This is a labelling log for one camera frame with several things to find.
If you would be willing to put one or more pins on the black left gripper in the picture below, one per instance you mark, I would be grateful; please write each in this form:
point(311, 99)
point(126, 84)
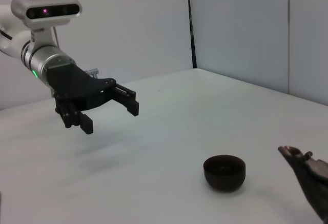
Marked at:
point(74, 85)

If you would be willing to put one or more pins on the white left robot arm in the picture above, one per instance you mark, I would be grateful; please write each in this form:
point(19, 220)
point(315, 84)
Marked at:
point(43, 60)

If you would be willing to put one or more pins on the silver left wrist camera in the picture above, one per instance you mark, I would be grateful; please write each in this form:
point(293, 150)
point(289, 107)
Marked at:
point(46, 11)

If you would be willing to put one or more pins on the small dark teacup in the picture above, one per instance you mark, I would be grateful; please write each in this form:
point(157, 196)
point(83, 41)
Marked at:
point(225, 180)

